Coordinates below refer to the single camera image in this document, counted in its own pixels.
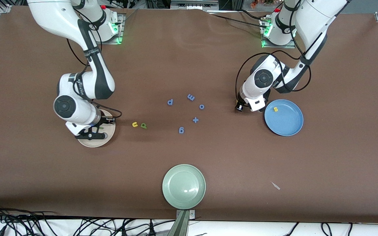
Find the beige round plate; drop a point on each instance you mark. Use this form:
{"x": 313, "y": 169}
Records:
{"x": 94, "y": 143}

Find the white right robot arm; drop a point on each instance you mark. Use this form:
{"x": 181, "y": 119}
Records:
{"x": 77, "y": 111}

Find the silver metal frame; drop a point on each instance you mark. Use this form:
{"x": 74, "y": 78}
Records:
{"x": 195, "y": 5}

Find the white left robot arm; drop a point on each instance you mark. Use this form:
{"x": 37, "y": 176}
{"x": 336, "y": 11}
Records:
{"x": 310, "y": 19}

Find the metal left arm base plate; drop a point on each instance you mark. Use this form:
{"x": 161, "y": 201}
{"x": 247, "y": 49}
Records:
{"x": 279, "y": 47}

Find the pale green round plate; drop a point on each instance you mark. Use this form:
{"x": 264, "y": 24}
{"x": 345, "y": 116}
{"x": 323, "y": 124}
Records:
{"x": 184, "y": 186}

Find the small white paper scrap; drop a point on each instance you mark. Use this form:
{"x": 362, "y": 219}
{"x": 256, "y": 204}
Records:
{"x": 275, "y": 186}

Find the orange plastic objects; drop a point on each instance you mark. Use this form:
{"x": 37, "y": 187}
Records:
{"x": 261, "y": 2}

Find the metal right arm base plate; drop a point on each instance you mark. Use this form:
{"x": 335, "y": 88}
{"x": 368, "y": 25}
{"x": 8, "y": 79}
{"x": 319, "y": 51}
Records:
{"x": 105, "y": 43}

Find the blue round plate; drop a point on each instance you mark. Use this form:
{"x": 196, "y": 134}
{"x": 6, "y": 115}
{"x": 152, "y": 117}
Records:
{"x": 285, "y": 122}

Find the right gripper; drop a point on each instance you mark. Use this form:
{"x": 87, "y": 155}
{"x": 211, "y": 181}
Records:
{"x": 105, "y": 120}

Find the blue foam letter p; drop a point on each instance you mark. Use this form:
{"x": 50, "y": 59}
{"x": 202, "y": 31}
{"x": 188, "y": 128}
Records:
{"x": 170, "y": 102}

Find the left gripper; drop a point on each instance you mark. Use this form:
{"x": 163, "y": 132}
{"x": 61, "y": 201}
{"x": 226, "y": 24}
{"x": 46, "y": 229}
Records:
{"x": 265, "y": 97}

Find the blue foam letter g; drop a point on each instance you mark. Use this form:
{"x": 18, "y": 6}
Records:
{"x": 181, "y": 130}

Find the blue foam letter m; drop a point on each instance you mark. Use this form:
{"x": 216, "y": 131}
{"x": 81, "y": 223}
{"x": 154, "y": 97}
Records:
{"x": 191, "y": 97}

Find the brown table mat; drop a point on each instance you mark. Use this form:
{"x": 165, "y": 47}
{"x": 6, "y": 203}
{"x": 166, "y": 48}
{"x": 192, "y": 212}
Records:
{"x": 189, "y": 65}

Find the grey metal camera bracket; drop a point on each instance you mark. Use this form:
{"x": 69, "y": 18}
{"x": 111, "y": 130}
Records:
{"x": 182, "y": 226}

